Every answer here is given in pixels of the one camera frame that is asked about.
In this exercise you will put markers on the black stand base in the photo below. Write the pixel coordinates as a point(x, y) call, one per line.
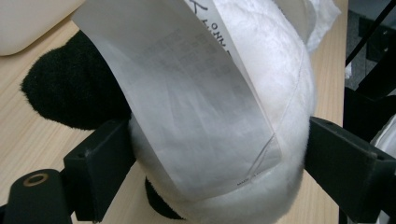
point(378, 93)

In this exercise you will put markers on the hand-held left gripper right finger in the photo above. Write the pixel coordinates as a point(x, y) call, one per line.
point(351, 165)

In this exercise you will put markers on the white plastic bin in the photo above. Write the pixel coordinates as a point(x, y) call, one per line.
point(28, 21)

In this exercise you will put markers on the panda plush toy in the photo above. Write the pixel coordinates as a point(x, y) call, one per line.
point(218, 109)

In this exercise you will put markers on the white wet wipe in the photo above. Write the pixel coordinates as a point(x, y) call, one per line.
point(320, 18)

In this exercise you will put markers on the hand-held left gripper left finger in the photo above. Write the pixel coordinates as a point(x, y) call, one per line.
point(96, 165)

